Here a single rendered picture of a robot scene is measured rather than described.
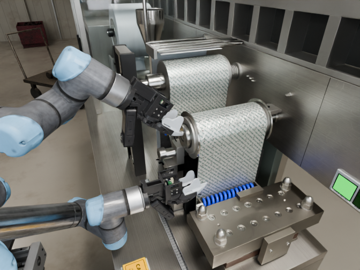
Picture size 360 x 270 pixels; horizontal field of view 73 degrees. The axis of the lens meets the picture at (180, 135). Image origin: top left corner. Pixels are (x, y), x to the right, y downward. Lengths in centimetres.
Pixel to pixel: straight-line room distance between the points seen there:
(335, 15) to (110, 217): 76
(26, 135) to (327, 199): 242
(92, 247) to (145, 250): 120
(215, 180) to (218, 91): 34
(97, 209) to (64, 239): 149
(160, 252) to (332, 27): 81
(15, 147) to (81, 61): 20
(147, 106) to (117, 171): 61
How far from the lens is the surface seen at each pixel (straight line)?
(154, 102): 60
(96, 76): 56
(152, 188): 71
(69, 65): 55
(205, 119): 71
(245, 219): 82
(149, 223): 95
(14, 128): 51
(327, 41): 76
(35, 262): 115
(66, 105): 59
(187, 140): 71
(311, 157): 84
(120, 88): 57
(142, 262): 84
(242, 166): 85
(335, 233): 235
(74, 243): 213
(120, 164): 121
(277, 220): 84
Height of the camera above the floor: 165
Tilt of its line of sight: 32 degrees down
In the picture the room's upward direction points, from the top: straight up
